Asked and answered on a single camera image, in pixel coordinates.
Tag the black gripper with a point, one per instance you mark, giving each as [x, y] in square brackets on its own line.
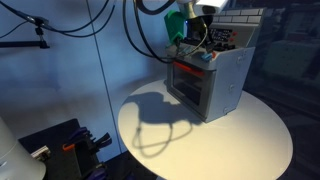
[196, 29]

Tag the blue stove knob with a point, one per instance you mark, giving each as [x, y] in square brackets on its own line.
[206, 57]

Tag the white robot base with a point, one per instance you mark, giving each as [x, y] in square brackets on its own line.
[15, 162]

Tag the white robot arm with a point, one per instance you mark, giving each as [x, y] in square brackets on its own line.
[199, 15]

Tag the grey toy stove oven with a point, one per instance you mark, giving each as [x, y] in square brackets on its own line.
[218, 92]

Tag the white round table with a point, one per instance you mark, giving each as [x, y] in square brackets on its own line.
[249, 143]

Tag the black tool rack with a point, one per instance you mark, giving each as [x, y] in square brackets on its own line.
[80, 163]

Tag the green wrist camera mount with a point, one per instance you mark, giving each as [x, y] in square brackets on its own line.
[174, 22]

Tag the red oven door handle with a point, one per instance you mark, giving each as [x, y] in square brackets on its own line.
[180, 68]

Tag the purple handled pliers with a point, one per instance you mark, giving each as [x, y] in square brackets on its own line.
[80, 134]

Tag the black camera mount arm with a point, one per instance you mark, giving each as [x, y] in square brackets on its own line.
[22, 40]

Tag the orange handled tool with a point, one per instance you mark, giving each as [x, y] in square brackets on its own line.
[66, 147]

